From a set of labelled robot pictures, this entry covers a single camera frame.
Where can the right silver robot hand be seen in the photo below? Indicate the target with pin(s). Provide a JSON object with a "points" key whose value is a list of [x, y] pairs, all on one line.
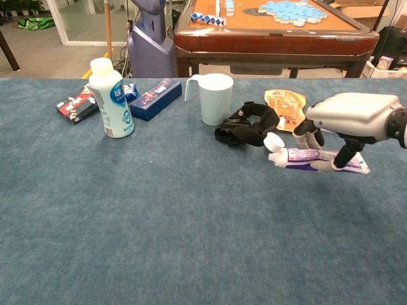
{"points": [[356, 114]]}

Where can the dark blue long box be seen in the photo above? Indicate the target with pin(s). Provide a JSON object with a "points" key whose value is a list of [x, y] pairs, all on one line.
{"points": [[155, 98]]}

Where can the wooden pole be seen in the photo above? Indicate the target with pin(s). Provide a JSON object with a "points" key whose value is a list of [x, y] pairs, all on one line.
{"points": [[108, 28]]}

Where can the small mahjong tile stack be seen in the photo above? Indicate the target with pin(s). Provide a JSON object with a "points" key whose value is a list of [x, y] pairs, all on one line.
{"points": [[229, 8]]}

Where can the orange snack pouch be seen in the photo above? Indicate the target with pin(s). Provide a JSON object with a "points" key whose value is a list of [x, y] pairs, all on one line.
{"points": [[286, 105]]}

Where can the cardboard box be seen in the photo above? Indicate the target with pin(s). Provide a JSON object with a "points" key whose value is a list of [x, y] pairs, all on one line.
{"points": [[359, 12]]}

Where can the purple white toothpaste tube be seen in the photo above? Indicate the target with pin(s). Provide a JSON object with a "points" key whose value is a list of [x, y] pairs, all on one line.
{"points": [[299, 155]]}

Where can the blue white snake puzzle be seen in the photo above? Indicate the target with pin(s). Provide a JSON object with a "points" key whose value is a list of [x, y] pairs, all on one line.
{"points": [[206, 19]]}

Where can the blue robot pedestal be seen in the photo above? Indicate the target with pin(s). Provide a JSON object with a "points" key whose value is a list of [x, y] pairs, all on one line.
{"points": [[149, 47]]}

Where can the black red snack box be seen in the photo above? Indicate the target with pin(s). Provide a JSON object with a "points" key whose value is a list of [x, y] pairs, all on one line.
{"points": [[74, 106]]}

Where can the blue mahjong tile pile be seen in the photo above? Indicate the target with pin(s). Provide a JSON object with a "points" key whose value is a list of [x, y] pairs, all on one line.
{"points": [[292, 12]]}

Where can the black tripod stand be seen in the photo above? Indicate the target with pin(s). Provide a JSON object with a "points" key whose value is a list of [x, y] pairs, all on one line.
{"points": [[381, 14]]}

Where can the green bag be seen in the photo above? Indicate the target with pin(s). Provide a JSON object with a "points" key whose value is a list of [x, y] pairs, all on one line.
{"points": [[36, 23]]}

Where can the brown mahjong table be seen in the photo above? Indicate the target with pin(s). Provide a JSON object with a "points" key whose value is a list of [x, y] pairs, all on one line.
{"points": [[270, 44]]}

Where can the dark wooden table leg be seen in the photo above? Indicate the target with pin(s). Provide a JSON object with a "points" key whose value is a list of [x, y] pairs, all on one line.
{"points": [[9, 51]]}

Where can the white plastic basket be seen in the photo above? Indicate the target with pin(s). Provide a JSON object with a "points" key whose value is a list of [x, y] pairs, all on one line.
{"points": [[378, 72]]}

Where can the white bottle blue label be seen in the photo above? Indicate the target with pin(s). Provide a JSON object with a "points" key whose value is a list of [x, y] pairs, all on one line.
{"points": [[111, 105]]}

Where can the blue carpeted table surface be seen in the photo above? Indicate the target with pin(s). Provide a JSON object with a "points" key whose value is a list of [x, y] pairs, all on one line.
{"points": [[159, 222]]}

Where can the black bag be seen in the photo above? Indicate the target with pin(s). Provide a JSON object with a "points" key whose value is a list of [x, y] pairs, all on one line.
{"points": [[392, 44]]}

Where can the light blue plastic cup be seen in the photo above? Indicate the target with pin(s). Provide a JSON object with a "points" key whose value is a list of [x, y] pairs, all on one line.
{"points": [[216, 101]]}

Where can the small blue snack packet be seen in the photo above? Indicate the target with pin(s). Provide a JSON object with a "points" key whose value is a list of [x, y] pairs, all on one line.
{"points": [[132, 91]]}

